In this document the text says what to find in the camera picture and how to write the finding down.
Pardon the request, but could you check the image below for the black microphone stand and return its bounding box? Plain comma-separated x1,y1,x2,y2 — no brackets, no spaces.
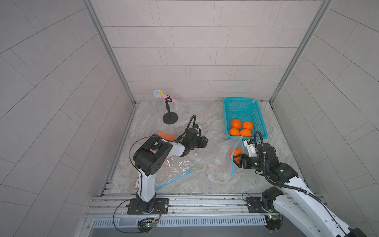
163,97,178,124

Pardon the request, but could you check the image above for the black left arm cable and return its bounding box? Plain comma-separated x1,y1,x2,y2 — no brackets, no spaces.
112,136,155,235

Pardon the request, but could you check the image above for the teal plastic perforated basket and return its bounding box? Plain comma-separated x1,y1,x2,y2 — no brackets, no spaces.
223,98,268,139

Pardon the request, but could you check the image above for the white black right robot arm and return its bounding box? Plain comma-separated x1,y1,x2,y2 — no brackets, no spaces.
229,131,365,237

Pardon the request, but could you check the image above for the aluminium mounting rail frame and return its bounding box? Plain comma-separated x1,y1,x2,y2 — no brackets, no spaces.
76,194,279,237

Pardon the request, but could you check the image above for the clear zip-top bag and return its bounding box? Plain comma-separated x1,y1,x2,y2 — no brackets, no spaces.
214,136,245,177
155,156,197,191

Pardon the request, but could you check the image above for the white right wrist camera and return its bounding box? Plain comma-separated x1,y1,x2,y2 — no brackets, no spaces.
243,139,257,157

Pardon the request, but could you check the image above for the green circuit board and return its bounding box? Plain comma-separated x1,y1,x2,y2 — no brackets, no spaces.
265,213,284,232
137,218,158,234

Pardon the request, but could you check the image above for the left green circuit board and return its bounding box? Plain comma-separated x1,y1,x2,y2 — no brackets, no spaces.
137,218,158,234

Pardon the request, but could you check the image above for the pink toy microphone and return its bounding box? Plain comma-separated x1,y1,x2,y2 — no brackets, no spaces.
153,89,177,103

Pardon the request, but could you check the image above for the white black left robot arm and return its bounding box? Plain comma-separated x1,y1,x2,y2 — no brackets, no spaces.
133,115,208,214

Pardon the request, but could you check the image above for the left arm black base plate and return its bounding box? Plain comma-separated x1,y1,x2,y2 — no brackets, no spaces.
126,198,169,215

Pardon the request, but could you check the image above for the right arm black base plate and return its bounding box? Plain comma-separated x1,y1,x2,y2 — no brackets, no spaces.
245,197,274,213

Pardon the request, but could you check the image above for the right green circuit board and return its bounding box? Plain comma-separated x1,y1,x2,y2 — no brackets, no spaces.
265,213,284,232

